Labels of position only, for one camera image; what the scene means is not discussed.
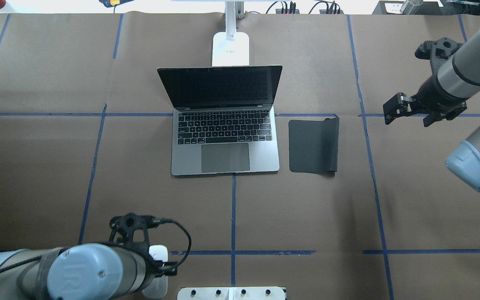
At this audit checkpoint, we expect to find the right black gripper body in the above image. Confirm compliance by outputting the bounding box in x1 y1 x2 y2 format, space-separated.
382 85 467 127

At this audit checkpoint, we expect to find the white computer mouse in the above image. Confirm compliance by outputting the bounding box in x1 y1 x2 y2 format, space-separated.
141 245 168 300

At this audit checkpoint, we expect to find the silver metal cylinder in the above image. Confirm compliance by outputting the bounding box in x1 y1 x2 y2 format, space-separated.
400 0 424 15

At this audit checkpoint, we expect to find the white desk lamp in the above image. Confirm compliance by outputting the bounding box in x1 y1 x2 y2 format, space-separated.
202 0 250 67

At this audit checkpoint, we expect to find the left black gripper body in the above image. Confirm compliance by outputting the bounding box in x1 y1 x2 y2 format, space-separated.
148 255 179 278

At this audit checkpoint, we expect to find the far orange black usb hub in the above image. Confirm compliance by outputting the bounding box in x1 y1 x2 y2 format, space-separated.
275 1 300 15

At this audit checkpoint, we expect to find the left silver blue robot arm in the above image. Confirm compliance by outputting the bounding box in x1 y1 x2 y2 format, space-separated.
0 243 177 300

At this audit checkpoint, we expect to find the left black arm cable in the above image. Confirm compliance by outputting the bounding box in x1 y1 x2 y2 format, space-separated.
152 217 193 269

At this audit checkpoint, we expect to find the black box under cylinder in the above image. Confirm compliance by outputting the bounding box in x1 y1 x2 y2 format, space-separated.
372 0 443 15

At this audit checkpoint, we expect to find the orange black usb hub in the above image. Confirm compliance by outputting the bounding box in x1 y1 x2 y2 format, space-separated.
275 1 300 15
318 1 344 15

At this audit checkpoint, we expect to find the grey laptop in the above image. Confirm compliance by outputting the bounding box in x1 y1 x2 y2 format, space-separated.
157 65 282 175

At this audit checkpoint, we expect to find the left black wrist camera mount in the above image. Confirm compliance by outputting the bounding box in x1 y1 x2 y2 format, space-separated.
108 213 160 253

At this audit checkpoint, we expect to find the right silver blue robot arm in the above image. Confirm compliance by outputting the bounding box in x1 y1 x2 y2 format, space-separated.
383 30 480 193

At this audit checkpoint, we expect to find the dark blue patterned pouch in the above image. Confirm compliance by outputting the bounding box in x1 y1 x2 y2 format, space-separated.
99 0 133 8

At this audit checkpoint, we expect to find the near orange black usb hub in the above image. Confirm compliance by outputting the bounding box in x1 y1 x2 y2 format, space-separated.
318 1 344 15

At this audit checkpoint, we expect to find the black mouse pad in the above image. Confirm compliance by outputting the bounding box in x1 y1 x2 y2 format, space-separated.
288 117 340 173

